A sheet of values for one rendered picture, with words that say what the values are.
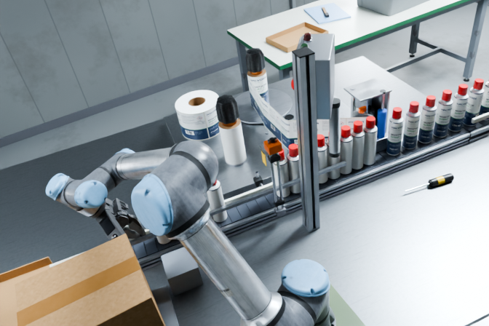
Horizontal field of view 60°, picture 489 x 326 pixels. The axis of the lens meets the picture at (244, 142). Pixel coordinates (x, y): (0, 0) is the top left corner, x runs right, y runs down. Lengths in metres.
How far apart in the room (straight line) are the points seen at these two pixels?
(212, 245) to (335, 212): 0.75
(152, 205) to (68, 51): 3.19
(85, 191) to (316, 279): 0.64
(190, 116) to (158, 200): 1.03
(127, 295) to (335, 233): 0.74
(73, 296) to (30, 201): 0.91
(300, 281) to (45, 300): 0.63
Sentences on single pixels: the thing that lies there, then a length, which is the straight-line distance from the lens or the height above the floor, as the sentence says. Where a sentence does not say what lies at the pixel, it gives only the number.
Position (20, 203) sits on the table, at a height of 0.83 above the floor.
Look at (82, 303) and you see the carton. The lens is 1.16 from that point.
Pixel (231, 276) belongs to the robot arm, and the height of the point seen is 1.22.
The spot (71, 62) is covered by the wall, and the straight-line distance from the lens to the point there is 4.02.
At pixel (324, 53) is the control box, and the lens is 1.17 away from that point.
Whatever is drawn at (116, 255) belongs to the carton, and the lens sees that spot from 1.22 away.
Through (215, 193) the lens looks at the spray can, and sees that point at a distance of 1.43.
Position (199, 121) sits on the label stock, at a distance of 1.86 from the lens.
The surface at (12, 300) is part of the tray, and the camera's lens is 1.69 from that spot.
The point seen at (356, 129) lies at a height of 1.07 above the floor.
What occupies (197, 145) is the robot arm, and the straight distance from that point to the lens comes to 0.96.
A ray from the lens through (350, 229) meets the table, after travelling 1.54.
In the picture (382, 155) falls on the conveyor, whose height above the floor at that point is 0.88.
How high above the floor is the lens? 1.99
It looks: 37 degrees down
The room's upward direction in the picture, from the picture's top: 9 degrees counter-clockwise
